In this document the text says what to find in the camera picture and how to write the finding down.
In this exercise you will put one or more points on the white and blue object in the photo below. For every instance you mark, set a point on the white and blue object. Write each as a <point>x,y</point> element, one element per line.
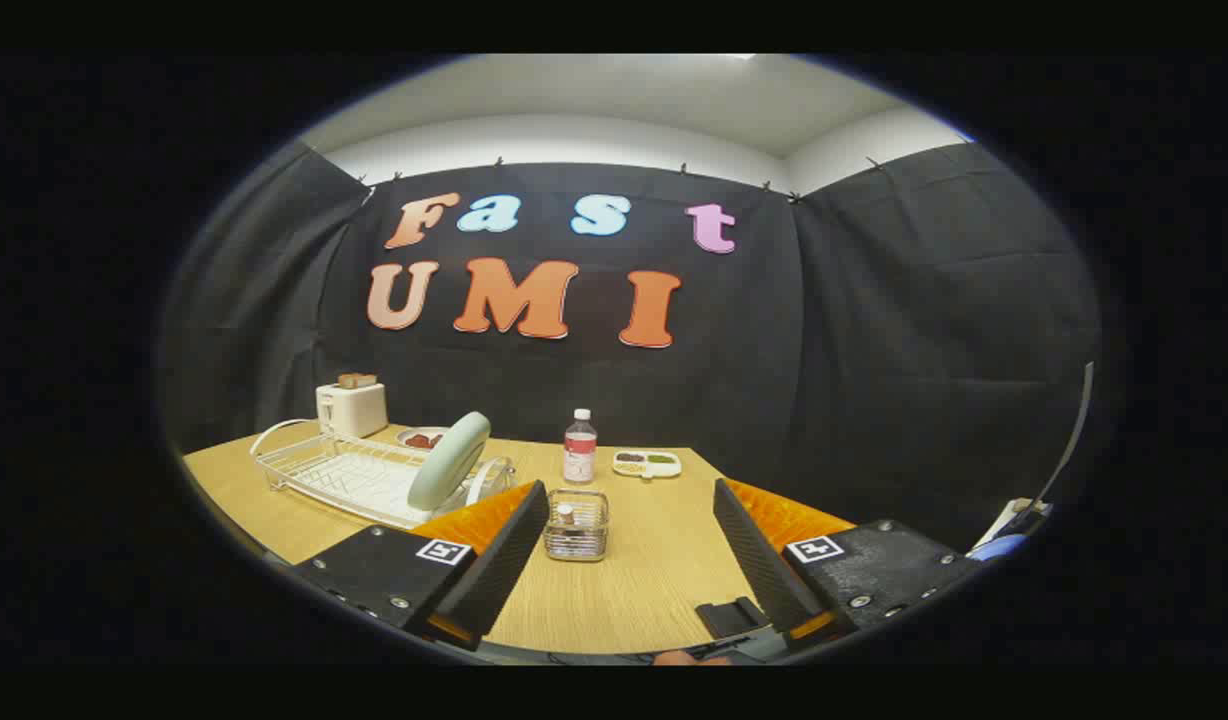
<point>1004,545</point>

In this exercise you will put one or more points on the small white plate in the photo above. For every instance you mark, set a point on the small white plate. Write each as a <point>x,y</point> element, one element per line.
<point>402,436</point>

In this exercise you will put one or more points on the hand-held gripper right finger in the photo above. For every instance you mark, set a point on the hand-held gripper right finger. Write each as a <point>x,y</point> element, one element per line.
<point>764,565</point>

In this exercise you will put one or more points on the black backdrop cloth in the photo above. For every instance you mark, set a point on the black backdrop cloth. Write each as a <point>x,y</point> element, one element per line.
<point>854,350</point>

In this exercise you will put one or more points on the light green plate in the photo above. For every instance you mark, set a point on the light green plate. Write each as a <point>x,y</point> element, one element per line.
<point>449,460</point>

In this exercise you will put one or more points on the grey curved bar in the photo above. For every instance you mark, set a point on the grey curved bar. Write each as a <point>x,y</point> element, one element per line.
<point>1074,435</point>

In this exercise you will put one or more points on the white toaster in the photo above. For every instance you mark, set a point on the white toaster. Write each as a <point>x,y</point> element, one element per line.
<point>359,410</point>

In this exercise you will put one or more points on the clear bottle with red label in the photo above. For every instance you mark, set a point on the clear bottle with red label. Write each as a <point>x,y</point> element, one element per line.
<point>580,455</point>

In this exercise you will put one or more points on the white divided dish with beans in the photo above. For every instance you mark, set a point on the white divided dish with beans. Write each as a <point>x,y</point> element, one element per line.
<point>646,470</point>

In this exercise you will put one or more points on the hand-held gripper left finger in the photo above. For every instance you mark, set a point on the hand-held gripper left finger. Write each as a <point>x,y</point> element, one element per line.
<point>504,565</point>

